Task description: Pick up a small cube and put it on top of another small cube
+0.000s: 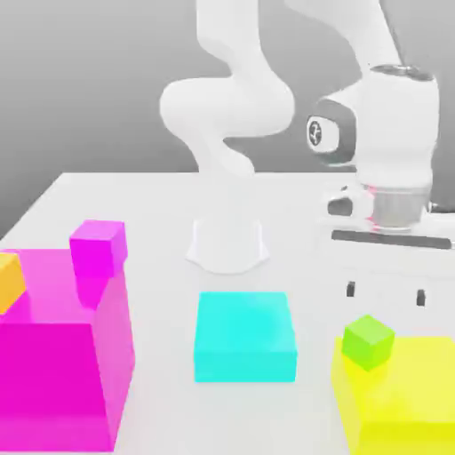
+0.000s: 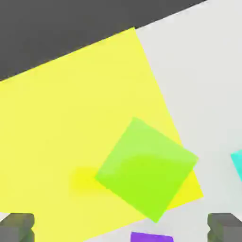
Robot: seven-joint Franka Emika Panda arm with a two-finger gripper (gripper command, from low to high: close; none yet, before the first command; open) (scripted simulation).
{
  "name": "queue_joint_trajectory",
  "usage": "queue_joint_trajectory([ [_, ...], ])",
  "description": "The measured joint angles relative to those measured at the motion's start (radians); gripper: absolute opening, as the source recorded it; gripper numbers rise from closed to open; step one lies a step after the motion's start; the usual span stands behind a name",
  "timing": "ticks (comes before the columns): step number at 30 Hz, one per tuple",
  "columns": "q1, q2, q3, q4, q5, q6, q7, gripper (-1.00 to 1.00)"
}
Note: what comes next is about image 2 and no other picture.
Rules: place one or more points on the small purple cube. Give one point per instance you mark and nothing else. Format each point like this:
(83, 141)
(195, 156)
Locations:
(151, 238)

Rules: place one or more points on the small lime green cube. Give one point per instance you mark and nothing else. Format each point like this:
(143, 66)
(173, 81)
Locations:
(145, 170)

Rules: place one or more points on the large yellow box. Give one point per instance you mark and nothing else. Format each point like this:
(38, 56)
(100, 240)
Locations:
(66, 122)

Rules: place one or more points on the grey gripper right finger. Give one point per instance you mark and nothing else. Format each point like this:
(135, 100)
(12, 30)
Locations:
(225, 226)

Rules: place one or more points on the small cyan cube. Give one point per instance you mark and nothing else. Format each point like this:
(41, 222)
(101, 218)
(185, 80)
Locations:
(237, 163)

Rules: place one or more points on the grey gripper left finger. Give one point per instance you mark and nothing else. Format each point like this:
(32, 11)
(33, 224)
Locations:
(16, 226)

